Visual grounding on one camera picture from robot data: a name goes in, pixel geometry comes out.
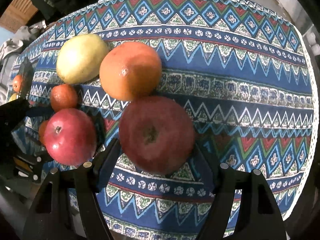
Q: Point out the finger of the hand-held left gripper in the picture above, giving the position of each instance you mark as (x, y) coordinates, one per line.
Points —
(41, 111)
(32, 166)

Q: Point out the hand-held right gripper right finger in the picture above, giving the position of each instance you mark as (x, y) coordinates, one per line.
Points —
(212, 177)

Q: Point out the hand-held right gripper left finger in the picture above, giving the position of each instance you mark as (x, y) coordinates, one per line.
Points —
(108, 166)

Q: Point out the orange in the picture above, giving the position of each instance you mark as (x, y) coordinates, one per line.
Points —
(43, 131)
(131, 71)

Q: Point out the small tangerine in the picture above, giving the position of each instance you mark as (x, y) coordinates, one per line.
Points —
(63, 97)

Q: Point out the red apple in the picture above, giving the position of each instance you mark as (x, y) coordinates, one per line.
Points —
(71, 137)
(156, 135)

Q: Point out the yellow-green pear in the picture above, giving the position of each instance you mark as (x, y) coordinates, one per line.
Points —
(80, 57)

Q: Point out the grey hoodie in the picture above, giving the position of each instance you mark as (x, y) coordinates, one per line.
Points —
(10, 52)

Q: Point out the wooden cabinet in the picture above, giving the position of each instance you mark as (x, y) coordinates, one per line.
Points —
(20, 12)

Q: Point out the patterned blue tablecloth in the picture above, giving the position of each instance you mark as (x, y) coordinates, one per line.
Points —
(225, 67)

